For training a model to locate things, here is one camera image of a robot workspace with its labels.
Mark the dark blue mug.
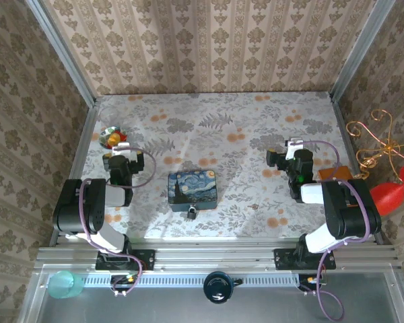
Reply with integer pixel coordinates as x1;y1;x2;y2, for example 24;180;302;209
203;271;237;305

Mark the aluminium side frame rail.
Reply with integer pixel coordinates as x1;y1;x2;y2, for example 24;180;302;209
49;103;99;248
329;100;393;246

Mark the brown wooden block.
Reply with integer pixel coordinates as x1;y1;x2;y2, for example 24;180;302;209
318;166;353;184

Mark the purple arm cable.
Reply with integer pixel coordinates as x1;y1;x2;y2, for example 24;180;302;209
301;140;373;322
79;144;158;297

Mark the small patterned bowl with sweets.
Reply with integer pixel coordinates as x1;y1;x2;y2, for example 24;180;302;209
99;125;129;149

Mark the aluminium frame post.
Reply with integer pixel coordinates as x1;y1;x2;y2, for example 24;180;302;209
329;0;393;102
25;0;99;106

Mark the white slotted cable duct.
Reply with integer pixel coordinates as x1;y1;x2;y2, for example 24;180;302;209
82;273;299;287

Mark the floral tablecloth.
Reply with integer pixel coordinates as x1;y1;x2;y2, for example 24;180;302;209
65;92;378;242

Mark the black yellow power connector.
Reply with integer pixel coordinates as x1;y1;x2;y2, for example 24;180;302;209
298;274;327;289
110;274;138;287

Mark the starry night tin box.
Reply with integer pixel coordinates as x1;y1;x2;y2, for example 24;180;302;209
167;169;220;213

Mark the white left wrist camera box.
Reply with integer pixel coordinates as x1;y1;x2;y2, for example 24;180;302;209
112;141;138;157

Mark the teal plastic cup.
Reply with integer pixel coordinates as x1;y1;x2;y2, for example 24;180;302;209
47;270;85;299

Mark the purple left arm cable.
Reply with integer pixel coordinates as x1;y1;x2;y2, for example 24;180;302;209
79;144;158;297

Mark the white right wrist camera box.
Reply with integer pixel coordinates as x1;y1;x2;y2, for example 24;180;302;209
285;137;304;153

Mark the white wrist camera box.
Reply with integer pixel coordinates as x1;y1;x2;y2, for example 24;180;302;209
285;137;304;153
112;141;138;157

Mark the aluminium front frame rail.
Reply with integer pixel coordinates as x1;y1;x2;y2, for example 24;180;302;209
33;246;402;271

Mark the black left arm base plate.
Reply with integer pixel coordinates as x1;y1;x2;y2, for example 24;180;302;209
95;248;156;272

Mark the red plastic ornament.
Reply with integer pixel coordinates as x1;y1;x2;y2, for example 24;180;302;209
369;164;404;217

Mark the gold wire ornament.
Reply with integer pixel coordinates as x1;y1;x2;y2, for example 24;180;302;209
345;108;404;184

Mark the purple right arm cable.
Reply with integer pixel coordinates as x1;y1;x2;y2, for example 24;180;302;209
301;140;373;322

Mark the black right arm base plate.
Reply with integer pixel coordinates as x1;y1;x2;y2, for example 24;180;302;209
273;248;337;271

